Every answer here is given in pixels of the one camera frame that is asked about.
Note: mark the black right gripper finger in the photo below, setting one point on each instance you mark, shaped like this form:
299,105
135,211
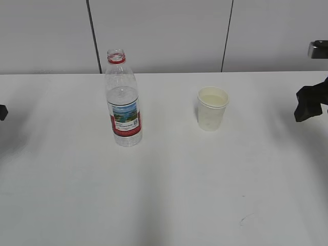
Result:
310,99

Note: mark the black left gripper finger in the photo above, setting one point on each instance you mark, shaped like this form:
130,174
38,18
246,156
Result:
3,112

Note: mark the white paper cup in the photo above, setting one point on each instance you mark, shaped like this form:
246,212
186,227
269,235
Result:
212,102

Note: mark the clear water bottle red label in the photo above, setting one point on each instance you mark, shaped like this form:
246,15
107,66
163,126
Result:
122,99

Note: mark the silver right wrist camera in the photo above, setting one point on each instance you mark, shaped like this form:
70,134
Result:
318,49

